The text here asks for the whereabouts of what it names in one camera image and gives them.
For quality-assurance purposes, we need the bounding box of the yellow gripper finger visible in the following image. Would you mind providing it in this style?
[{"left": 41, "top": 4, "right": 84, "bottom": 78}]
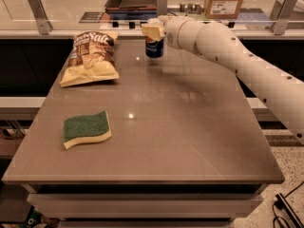
[{"left": 142, "top": 18, "right": 164, "bottom": 41}]

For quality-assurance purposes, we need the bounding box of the blue Pepsi can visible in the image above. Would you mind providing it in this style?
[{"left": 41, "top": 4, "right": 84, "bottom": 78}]
[{"left": 145, "top": 37, "right": 164, "bottom": 58}]

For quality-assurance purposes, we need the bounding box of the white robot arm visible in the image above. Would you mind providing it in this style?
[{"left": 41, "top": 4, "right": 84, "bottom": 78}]
[{"left": 142, "top": 15, "right": 304, "bottom": 143}]

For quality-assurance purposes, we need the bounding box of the brown and yellow chip bag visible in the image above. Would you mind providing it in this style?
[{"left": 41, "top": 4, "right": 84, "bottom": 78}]
[{"left": 60, "top": 31, "right": 119, "bottom": 87}]

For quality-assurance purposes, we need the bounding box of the cardboard box with label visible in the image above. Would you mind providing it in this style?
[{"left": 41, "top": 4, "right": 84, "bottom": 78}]
[{"left": 203, "top": 0, "right": 243, "bottom": 19}]

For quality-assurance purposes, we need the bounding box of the green and yellow sponge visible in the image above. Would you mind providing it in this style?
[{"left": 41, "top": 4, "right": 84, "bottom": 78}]
[{"left": 63, "top": 111, "right": 112, "bottom": 149}]

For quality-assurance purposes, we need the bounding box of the grey table drawer front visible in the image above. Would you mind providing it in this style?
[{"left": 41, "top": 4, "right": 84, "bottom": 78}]
[{"left": 28, "top": 194, "right": 262, "bottom": 219}]

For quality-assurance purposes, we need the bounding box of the black power strip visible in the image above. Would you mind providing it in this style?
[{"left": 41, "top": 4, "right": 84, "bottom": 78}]
[{"left": 275, "top": 193, "right": 304, "bottom": 228}]

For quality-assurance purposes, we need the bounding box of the middle metal glass bracket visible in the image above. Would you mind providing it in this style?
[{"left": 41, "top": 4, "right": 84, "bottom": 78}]
[{"left": 157, "top": 0, "right": 167, "bottom": 16}]

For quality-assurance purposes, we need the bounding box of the metal glass bracket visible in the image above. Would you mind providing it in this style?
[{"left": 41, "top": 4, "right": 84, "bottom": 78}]
[
  {"left": 28, "top": 0, "right": 52, "bottom": 35},
  {"left": 270, "top": 0, "right": 297, "bottom": 35},
  {"left": 157, "top": 0, "right": 167, "bottom": 16}
]

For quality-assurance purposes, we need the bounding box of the left metal glass bracket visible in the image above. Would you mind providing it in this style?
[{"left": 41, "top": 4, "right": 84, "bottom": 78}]
[{"left": 28, "top": 0, "right": 52, "bottom": 35}]

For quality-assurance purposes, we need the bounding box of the right metal glass bracket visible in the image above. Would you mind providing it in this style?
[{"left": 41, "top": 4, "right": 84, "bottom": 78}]
[{"left": 270, "top": 0, "right": 297, "bottom": 35}]

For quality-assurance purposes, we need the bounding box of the black cable on floor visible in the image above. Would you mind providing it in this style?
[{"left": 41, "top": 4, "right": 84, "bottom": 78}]
[{"left": 272, "top": 180, "right": 304, "bottom": 228}]

